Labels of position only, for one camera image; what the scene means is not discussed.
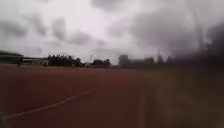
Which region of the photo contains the red running track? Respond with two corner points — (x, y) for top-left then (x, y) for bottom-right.
(0, 63), (174, 128)

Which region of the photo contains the low building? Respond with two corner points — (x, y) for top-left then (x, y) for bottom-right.
(0, 50), (49, 66)

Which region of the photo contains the row of trees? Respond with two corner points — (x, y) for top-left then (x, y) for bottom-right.
(47, 49), (224, 70)

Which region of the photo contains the grass field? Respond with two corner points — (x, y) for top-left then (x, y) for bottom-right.
(143, 68), (224, 128)

